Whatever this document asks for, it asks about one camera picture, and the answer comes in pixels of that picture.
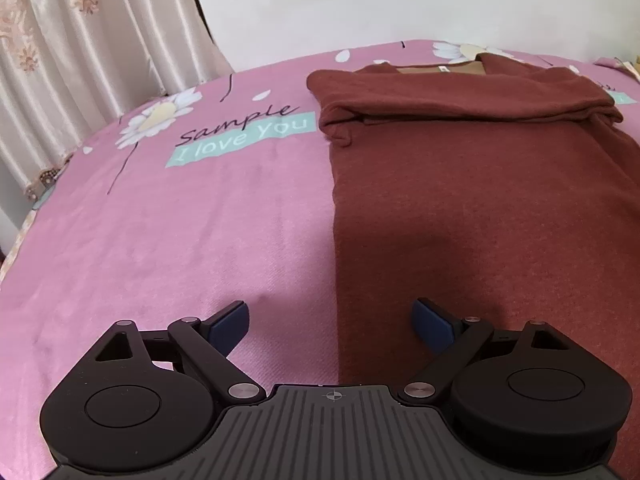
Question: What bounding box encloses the rust red sweater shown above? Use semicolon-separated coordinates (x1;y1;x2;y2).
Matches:
306;54;640;401

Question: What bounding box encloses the pink floral bed sheet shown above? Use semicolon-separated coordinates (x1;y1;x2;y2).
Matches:
0;39;640;480

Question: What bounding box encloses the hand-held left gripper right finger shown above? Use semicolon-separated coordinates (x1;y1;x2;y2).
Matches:
400;297;571;405

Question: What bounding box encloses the cream patterned curtain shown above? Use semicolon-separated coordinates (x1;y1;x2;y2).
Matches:
0;0;236;201

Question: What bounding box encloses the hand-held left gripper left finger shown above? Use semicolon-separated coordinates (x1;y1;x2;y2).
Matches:
94;301;266;404

